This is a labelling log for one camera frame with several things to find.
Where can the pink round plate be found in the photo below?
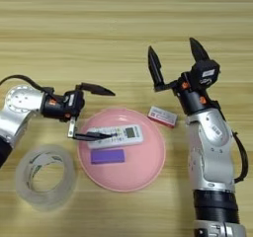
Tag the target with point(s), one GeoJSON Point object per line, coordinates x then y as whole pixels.
{"type": "Point", "coordinates": [145, 165]}

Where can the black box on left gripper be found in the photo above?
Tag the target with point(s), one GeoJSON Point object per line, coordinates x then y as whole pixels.
{"type": "Point", "coordinates": [75, 102]}

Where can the small red white box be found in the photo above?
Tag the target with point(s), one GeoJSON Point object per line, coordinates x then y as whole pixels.
{"type": "Point", "coordinates": [162, 117]}

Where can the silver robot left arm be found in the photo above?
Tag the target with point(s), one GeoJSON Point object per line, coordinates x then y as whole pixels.
{"type": "Point", "coordinates": [15, 112]}

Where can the white remote control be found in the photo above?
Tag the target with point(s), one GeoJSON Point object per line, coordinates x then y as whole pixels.
{"type": "Point", "coordinates": [128, 136]}

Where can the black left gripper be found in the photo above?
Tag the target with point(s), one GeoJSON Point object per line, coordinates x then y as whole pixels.
{"type": "Point", "coordinates": [56, 107]}

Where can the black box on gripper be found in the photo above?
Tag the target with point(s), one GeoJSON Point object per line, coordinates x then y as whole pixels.
{"type": "Point", "coordinates": [206, 73]}
{"type": "Point", "coordinates": [75, 102]}

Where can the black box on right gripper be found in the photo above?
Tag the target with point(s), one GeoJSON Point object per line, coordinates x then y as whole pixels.
{"type": "Point", "coordinates": [206, 73]}

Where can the clear tape roll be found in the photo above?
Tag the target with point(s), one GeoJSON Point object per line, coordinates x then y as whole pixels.
{"type": "Point", "coordinates": [67, 181]}

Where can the purple rectangular block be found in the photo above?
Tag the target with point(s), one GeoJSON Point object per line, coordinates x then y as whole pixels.
{"type": "Point", "coordinates": [107, 156]}

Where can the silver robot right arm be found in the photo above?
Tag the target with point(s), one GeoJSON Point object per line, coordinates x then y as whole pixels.
{"type": "Point", "coordinates": [210, 148]}

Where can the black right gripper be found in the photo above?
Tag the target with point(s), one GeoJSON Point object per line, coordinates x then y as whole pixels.
{"type": "Point", "coordinates": [194, 99]}

